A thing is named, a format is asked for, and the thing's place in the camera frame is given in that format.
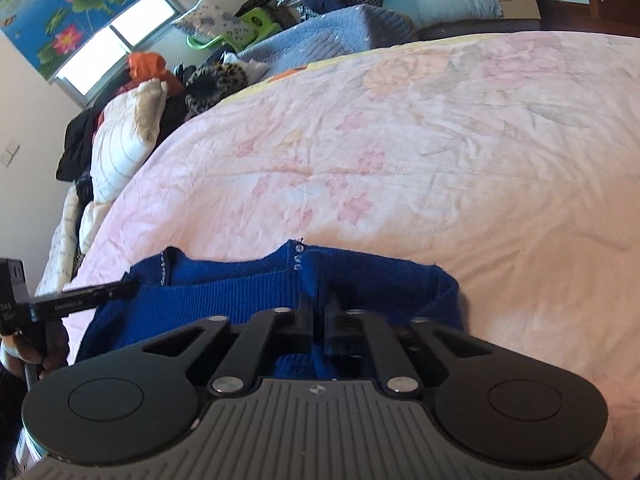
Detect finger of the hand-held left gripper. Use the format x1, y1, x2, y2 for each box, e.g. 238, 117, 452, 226
27, 280, 140, 320

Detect white wall switch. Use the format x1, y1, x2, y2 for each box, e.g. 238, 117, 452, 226
0, 137, 21, 168

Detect lotus print window blind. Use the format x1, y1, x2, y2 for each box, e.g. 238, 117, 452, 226
0, 0, 168, 81

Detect black jacket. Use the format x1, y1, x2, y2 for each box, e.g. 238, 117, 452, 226
56, 107, 108, 183

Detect leopard print cloth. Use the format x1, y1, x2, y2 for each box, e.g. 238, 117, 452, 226
185, 62, 251, 117

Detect dark patterned clothes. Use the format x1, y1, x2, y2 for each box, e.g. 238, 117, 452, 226
74, 167, 97, 206

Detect floral pillow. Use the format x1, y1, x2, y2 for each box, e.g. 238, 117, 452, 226
170, 0, 258, 46

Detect cardboard box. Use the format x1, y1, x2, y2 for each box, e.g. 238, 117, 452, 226
492, 0, 543, 31

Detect green plastic stool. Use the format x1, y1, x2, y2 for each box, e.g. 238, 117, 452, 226
186, 7, 278, 53

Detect blue knit sweater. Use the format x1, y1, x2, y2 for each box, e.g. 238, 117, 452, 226
75, 240, 466, 381

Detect light blue quilted blanket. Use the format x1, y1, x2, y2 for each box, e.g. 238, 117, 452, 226
235, 5, 417, 69

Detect pink floral blanket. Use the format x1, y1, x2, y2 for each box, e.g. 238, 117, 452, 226
37, 30, 640, 480

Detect person's left hand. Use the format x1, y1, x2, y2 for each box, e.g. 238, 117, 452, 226
0, 317, 70, 381

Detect white puffer jacket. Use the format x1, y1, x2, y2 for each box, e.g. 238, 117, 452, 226
90, 80, 168, 203

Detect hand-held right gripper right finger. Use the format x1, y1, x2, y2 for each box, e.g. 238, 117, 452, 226
324, 292, 498, 395

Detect white printed quilt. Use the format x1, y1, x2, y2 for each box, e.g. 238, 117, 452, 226
37, 180, 101, 296

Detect orange cloth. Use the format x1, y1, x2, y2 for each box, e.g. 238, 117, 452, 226
127, 52, 183, 96

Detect window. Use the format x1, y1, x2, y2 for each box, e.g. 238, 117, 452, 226
52, 0, 183, 96

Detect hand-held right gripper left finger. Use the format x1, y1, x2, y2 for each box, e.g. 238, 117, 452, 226
142, 292, 315, 396

